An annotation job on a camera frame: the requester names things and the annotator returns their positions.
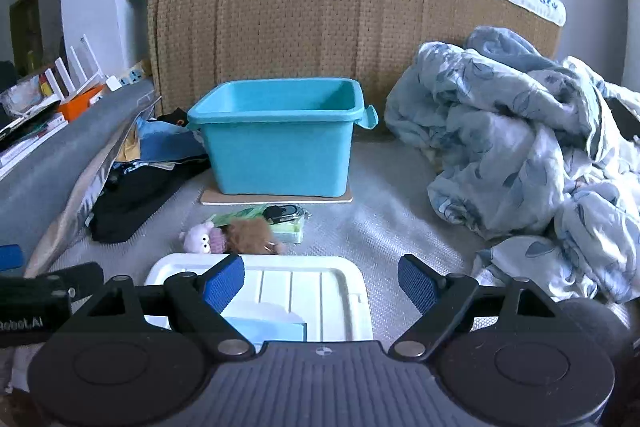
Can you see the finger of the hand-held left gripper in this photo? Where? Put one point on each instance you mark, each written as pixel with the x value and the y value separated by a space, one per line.
pixel 75 279
pixel 10 258

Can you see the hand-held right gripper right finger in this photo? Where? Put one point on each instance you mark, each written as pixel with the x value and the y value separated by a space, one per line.
pixel 417 284

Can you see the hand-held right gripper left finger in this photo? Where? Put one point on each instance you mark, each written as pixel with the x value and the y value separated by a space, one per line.
pixel 222 284

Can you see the pink plush toy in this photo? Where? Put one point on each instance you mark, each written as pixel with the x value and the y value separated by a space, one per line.
pixel 200 239

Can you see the brown plush toy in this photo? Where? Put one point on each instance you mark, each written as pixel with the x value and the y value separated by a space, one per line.
pixel 250 234

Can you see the green packet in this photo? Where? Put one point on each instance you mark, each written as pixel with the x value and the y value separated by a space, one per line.
pixel 290 234

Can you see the black car key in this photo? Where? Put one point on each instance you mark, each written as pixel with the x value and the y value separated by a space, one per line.
pixel 280 211

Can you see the blue plastic storage bin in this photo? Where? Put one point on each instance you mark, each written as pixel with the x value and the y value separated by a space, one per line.
pixel 280 157

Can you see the cardboard sheet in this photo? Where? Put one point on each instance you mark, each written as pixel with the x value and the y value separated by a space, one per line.
pixel 210 198

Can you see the black clothing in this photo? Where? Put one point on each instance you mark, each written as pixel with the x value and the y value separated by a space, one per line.
pixel 130 207

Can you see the stack of books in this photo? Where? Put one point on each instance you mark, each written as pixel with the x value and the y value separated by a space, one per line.
pixel 25 147

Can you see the pile of plastic packaging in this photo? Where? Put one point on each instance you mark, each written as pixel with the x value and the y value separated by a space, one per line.
pixel 25 99

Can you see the orange box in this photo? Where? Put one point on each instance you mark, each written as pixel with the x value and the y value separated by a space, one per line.
pixel 75 109

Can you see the blue floral quilt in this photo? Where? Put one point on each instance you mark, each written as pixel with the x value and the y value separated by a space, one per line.
pixel 500 132

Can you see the black cloth orange print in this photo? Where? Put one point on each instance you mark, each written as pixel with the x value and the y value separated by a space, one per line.
pixel 175 117

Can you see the white router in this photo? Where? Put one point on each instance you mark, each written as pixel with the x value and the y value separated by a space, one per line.
pixel 85 87

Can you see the white power adapter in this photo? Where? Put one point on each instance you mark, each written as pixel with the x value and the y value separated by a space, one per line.
pixel 112 84

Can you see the white power strip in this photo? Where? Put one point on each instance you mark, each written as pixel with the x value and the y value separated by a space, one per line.
pixel 134 74

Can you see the dark wooden furniture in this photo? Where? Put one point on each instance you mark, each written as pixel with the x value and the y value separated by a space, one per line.
pixel 25 32

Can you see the woven rattan headboard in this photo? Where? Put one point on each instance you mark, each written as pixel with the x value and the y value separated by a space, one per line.
pixel 300 32

